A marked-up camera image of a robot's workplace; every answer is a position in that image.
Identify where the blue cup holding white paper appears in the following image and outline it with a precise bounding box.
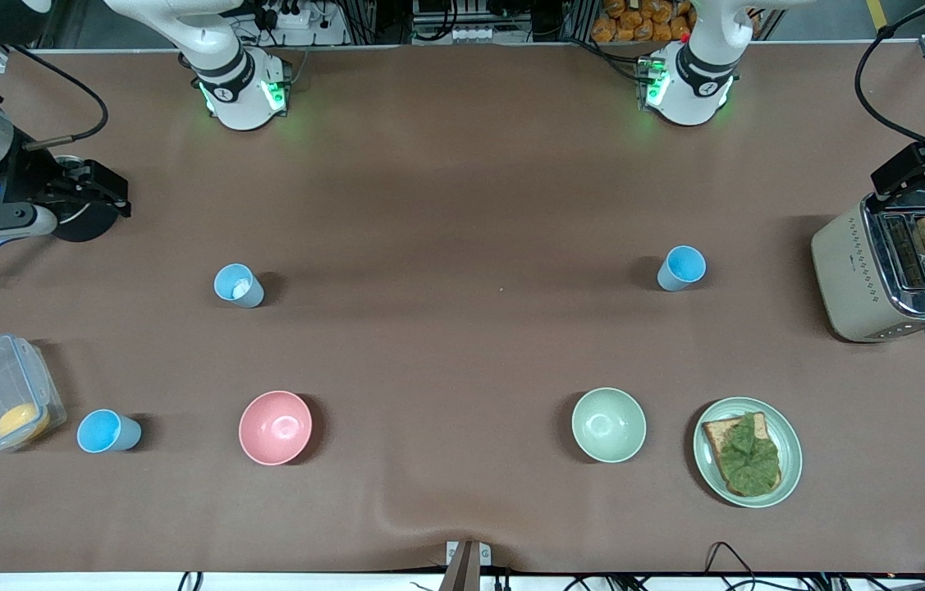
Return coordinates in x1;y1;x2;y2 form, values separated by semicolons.
213;263;265;309

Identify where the cream and chrome toaster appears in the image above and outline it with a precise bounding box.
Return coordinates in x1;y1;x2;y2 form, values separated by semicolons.
810;190;925;344

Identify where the yellow round food piece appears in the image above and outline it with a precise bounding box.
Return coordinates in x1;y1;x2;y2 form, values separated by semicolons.
0;402;51;444

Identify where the pink bowl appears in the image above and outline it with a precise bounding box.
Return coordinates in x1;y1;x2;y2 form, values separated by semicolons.
238;390;314;466

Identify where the pale green plate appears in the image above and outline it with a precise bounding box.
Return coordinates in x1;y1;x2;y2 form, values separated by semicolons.
693;397;804;509

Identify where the bag of orange buns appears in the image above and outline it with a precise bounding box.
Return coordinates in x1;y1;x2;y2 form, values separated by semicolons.
591;0;697;44

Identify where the brown bread slice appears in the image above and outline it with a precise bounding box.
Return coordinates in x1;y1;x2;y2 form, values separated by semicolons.
702;413;783;498

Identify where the green lettuce leaf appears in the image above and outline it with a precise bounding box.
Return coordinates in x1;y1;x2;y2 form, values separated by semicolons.
715;413;781;495

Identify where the pale green bowl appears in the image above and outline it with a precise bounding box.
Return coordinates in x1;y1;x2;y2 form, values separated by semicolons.
571;387;648;464

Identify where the black saucepan blue handle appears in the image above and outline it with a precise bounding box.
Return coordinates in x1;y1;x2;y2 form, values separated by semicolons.
0;154;122;282

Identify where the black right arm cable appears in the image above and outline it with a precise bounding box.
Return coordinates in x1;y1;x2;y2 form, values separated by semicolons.
0;45;110;153

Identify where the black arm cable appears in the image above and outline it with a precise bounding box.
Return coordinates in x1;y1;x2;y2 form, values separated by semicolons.
854;0;925;161
0;45;110;153

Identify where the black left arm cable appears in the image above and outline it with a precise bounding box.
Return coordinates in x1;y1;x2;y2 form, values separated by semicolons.
854;0;925;161

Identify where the grey metal camera mount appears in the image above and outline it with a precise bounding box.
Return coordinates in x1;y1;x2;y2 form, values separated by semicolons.
439;540;492;591

